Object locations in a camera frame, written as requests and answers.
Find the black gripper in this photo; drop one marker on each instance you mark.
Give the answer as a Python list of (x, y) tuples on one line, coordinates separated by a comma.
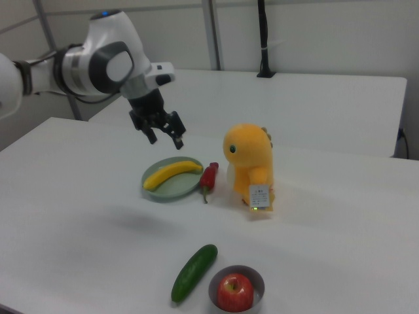
[(147, 106)]

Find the red chili pepper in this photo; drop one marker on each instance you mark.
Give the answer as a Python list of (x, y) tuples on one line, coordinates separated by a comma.
[(208, 178)]

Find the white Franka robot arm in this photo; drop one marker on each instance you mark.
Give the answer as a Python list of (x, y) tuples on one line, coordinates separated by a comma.
[(108, 36)]

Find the green plastic plate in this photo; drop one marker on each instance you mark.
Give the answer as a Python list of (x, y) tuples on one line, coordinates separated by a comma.
[(176, 193)]

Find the yellow banana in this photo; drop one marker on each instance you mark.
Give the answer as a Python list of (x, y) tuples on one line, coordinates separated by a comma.
[(170, 173)]

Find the orange dinosaur plush toy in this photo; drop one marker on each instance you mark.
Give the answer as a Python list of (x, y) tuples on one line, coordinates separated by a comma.
[(245, 153)]

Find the white paper tag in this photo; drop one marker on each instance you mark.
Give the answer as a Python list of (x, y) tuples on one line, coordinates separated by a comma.
[(260, 196)]

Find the black pole stand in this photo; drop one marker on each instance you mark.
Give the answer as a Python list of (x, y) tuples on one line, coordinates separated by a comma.
[(263, 32)]

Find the green cucumber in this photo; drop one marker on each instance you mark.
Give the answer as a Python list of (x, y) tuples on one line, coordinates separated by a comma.
[(193, 273)]

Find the red apple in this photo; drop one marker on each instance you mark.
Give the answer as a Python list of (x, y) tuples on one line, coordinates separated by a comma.
[(235, 294)]

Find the grey bowl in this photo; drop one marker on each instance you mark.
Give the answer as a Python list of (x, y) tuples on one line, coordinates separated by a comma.
[(257, 284)]

